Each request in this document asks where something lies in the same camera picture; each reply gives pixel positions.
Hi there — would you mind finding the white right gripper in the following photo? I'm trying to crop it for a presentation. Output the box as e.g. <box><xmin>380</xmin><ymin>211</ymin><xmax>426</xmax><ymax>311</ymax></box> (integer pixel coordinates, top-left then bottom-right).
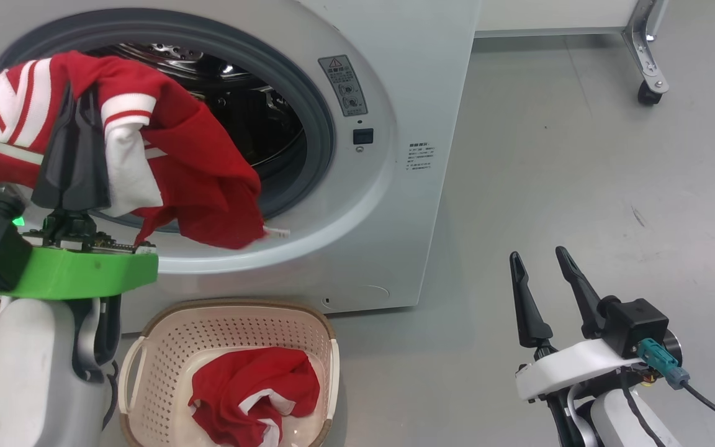
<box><xmin>510</xmin><ymin>246</ymin><xmax>645</xmax><ymax>401</ymax></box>

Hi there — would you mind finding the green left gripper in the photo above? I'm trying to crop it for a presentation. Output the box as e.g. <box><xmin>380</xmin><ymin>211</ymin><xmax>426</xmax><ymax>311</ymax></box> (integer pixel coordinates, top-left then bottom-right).
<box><xmin>0</xmin><ymin>86</ymin><xmax>160</xmax><ymax>300</ymax></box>

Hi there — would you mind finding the red white striped garment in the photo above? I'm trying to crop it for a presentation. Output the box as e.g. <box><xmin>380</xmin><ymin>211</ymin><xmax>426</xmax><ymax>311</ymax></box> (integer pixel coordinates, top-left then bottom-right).
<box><xmin>189</xmin><ymin>346</ymin><xmax>321</xmax><ymax>447</ymax></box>
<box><xmin>0</xmin><ymin>51</ymin><xmax>290</xmax><ymax>250</ymax></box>

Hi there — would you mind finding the cream perforated laundry basket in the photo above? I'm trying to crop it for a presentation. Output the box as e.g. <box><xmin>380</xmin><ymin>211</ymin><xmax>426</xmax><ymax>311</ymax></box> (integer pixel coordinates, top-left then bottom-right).
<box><xmin>117</xmin><ymin>299</ymin><xmax>341</xmax><ymax>447</ymax></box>

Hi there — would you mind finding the white washing machine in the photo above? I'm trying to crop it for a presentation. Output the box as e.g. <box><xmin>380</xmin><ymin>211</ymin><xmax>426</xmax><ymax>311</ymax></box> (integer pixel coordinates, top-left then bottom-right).
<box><xmin>0</xmin><ymin>0</ymin><xmax>482</xmax><ymax>336</ymax></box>

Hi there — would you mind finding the grey warning label sticker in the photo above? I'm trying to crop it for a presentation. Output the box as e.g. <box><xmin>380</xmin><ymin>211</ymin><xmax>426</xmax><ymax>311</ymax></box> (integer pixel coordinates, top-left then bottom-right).
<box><xmin>318</xmin><ymin>55</ymin><xmax>369</xmax><ymax>117</ymax></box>

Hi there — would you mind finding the black cable teal plug right arm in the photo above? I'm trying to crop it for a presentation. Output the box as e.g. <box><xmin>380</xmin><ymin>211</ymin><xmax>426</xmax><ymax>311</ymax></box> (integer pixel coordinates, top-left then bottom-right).
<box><xmin>619</xmin><ymin>338</ymin><xmax>715</xmax><ymax>447</ymax></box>

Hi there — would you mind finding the metal frame leg with caster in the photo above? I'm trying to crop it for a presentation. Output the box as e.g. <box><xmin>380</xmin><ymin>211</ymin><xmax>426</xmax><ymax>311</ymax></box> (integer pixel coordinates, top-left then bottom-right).
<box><xmin>623</xmin><ymin>0</ymin><xmax>670</xmax><ymax>106</ymax></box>

